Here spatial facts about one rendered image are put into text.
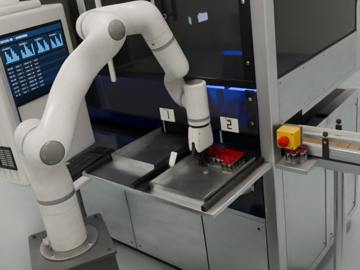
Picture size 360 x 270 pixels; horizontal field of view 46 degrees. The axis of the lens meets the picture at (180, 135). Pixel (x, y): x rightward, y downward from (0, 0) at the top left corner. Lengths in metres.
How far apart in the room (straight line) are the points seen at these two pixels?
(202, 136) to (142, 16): 0.50
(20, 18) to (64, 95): 0.81
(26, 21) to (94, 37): 0.84
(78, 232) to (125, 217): 1.19
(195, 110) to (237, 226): 0.68
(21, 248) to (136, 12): 2.19
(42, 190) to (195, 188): 0.56
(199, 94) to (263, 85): 0.25
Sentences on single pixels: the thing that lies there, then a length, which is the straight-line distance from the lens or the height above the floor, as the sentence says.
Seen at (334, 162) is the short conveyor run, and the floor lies 0.88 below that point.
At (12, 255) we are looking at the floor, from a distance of 3.16.
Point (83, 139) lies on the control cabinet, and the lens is 2.30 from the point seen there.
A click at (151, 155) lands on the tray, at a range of 1.91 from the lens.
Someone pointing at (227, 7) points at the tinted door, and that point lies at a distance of 1.62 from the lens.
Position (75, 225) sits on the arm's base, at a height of 0.95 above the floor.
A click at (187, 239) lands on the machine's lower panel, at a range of 2.28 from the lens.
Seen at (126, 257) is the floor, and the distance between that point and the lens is 2.79.
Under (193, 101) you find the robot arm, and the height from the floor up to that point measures 1.20.
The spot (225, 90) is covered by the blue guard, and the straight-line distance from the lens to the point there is 1.70.
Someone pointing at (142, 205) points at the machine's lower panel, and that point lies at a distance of 2.40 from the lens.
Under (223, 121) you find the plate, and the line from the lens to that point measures 1.76.
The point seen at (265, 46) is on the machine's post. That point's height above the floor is 1.34.
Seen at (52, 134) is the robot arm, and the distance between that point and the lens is 1.24.
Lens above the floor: 1.68
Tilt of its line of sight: 23 degrees down
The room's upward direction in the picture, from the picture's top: 9 degrees counter-clockwise
